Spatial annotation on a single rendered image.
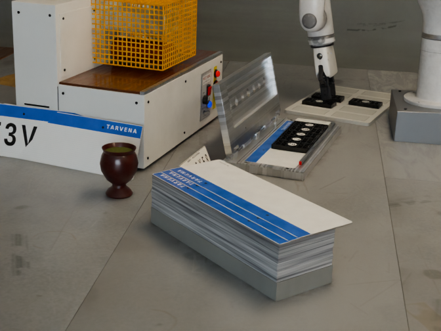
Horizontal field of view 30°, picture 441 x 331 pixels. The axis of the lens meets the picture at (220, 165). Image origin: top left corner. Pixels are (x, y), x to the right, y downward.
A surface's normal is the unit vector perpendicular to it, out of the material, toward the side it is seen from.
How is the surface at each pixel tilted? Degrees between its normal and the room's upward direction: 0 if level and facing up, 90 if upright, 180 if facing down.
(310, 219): 0
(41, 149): 69
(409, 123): 90
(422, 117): 90
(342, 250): 0
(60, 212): 0
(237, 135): 76
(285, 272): 90
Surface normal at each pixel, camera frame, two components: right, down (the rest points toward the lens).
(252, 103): 0.92, -0.08
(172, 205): -0.80, 0.17
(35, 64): -0.34, 0.30
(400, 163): 0.04, -0.94
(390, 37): -0.13, 0.32
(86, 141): -0.36, -0.07
